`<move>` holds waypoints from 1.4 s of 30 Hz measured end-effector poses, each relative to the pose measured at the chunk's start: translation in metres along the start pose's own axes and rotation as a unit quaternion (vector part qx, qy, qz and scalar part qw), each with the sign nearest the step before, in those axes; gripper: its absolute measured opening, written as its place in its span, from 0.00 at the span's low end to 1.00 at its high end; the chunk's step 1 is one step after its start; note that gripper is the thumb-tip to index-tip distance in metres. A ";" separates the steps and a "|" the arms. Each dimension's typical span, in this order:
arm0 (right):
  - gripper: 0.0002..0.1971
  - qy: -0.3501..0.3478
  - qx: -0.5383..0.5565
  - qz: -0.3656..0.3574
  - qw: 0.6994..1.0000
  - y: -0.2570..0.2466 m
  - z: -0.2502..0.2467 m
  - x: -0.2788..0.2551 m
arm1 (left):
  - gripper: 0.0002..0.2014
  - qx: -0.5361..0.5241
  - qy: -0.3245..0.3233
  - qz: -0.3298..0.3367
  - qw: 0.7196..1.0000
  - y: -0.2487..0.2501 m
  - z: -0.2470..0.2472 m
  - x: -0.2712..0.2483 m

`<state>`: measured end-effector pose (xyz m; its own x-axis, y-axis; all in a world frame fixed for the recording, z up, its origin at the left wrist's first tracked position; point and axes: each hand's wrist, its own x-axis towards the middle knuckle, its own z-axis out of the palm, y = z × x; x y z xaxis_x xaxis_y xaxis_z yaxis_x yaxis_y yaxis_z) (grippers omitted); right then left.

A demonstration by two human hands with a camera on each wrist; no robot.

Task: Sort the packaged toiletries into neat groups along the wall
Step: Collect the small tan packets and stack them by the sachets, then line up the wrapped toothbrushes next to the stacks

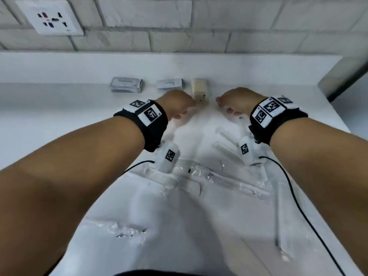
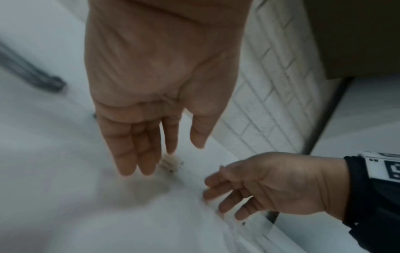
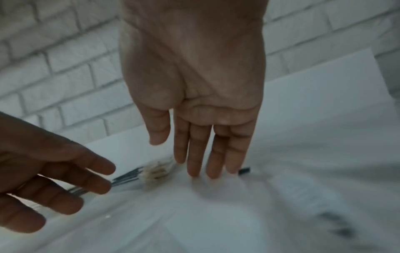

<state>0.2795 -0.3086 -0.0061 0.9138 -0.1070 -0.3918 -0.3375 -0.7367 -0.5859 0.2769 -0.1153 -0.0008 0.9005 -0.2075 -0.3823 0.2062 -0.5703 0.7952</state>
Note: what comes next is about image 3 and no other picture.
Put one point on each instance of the person's right hand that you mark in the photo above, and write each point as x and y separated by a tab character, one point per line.
193	61

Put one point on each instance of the person's left hand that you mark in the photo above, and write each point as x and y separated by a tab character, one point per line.
37	160

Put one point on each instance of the stack of beige soap packets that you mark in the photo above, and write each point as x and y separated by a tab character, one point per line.
157	173

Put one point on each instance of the clear-wrapped white toothbrush toiletry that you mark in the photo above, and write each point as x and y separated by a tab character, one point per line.
244	171

